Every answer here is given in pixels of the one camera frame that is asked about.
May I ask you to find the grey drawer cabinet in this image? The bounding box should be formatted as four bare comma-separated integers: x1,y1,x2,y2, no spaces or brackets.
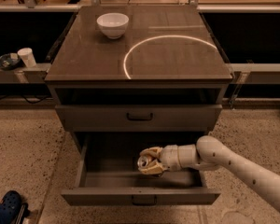
46,5,232,147

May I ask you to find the black drawer handle lower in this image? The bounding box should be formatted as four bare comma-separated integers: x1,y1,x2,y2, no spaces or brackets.
132,195,157,206

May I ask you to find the black floor cable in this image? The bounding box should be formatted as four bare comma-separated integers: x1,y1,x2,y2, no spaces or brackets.
0,93,52,105

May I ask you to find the blue clog shoe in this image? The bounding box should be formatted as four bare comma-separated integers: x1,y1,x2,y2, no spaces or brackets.
0,190,21,224

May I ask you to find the crushed orange soda can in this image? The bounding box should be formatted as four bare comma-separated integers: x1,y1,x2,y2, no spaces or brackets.
137,155,155,169

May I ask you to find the upper grey drawer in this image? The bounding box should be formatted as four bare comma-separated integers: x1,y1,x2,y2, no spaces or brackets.
56,105,222,133

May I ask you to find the dark blue bowl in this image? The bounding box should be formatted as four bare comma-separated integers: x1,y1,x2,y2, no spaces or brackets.
0,53,21,71

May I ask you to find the white paper cup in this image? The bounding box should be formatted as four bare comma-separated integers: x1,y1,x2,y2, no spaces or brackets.
18,48,36,67

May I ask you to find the black drawer handle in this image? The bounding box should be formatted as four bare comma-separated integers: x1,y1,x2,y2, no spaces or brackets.
126,113,154,121
132,195,157,206

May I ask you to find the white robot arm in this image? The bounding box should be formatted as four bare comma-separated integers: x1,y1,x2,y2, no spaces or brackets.
137,135,280,213

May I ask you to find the open lower grey drawer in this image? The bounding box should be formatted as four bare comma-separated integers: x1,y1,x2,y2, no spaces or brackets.
62,132,220,206

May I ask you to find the white ceramic bowl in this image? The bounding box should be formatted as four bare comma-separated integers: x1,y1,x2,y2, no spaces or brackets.
96,13,129,39

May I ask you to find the black drawer handle upper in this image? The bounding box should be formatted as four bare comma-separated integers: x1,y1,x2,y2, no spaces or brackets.
126,113,154,121

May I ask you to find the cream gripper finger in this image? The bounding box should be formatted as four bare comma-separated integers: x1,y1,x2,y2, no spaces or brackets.
140,147,162,159
138,161,164,175

